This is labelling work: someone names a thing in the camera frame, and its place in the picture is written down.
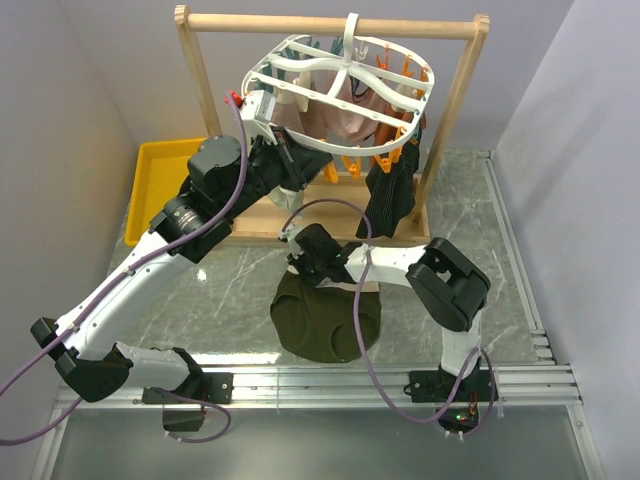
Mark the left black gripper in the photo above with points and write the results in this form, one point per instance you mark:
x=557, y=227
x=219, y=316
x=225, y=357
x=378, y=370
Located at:
x=301, y=165

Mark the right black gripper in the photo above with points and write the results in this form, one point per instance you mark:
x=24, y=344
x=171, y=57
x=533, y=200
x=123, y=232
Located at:
x=299, y=266

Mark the orange plastic clothes clip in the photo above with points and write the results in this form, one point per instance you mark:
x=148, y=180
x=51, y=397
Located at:
x=330, y=172

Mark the olive green underwear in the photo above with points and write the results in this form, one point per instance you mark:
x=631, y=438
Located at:
x=315, y=323

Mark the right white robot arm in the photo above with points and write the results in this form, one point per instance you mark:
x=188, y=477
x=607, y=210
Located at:
x=451, y=287

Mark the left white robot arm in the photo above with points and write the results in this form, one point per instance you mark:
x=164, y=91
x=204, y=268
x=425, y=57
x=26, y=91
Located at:
x=221, y=184

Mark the pale green hanging underwear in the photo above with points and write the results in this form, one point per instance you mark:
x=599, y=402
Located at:
x=286, y=200

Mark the pink hanging underwear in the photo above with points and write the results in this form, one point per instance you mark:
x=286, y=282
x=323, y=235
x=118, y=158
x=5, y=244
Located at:
x=322, y=121

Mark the white round clip hanger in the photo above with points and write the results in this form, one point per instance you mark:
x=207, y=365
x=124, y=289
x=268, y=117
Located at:
x=397, y=74

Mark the rust orange hanging underwear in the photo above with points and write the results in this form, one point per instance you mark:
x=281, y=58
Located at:
x=384, y=132

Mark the beige hanging underwear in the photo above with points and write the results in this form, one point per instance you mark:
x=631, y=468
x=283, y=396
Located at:
x=303, y=80

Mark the black striped hanging underwear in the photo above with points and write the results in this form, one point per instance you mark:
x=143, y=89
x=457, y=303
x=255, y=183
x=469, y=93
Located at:
x=392, y=194

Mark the yellow plastic bin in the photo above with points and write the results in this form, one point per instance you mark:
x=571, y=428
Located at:
x=161, y=169

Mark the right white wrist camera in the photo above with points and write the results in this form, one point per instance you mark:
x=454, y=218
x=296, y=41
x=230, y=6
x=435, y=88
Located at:
x=288, y=237

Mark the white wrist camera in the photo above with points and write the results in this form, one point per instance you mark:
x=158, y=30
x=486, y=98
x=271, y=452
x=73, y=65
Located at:
x=288, y=237
x=256, y=110

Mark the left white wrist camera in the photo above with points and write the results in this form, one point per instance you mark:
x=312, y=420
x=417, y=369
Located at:
x=256, y=110

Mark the aluminium mounting rail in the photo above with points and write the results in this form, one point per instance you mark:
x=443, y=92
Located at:
x=320, y=387

